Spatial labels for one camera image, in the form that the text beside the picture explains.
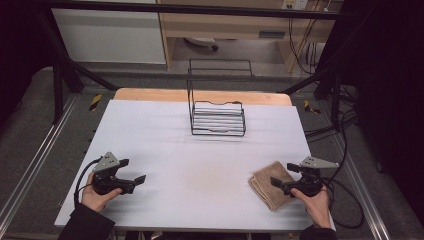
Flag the person's right hand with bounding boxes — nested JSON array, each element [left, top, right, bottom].
[[290, 184, 333, 230]]

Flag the white wall socket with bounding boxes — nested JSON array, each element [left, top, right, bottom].
[[281, 0, 309, 10]]

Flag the light wooden desk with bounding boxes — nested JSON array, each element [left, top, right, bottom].
[[156, 0, 344, 73]]

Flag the hanging desk cables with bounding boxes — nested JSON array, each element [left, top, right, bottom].
[[288, 16, 319, 76]]

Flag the person's left hand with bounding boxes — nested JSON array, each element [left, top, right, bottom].
[[80, 172, 123, 213]]

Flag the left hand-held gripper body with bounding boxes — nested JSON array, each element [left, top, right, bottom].
[[91, 151, 136, 196]]

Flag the black frame crossbar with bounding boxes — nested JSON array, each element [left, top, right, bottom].
[[39, 0, 354, 20]]

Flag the white table cover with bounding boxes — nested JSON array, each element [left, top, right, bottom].
[[54, 99, 337, 233]]

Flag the black wire rack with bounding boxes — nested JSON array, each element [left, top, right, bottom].
[[186, 58, 254, 137]]

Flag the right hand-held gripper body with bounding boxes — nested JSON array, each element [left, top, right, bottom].
[[282, 156, 340, 198]]

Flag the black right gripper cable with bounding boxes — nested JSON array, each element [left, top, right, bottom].
[[320, 111, 366, 230]]

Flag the wooden table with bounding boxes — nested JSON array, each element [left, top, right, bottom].
[[113, 87, 293, 107]]

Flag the black metal stand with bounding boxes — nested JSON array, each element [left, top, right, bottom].
[[33, 9, 119, 125], [281, 19, 354, 132]]

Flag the bundle of black floor cables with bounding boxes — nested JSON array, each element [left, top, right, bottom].
[[304, 109, 358, 144]]

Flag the aluminium floor rail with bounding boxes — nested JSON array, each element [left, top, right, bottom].
[[0, 94, 79, 228], [333, 133, 391, 240]]

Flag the office chair base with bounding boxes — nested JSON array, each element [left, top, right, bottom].
[[183, 36, 220, 52]]

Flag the brown towel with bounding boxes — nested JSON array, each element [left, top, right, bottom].
[[247, 161, 301, 212]]

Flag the white cabinet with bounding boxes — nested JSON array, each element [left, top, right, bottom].
[[51, 8, 167, 65]]

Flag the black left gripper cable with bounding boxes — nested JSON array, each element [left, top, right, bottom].
[[73, 157, 103, 206]]

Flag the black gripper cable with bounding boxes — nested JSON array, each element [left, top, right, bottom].
[[320, 111, 366, 230], [73, 157, 103, 206]]

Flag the dark curtain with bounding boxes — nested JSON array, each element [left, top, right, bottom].
[[0, 0, 54, 121], [319, 0, 424, 218]]

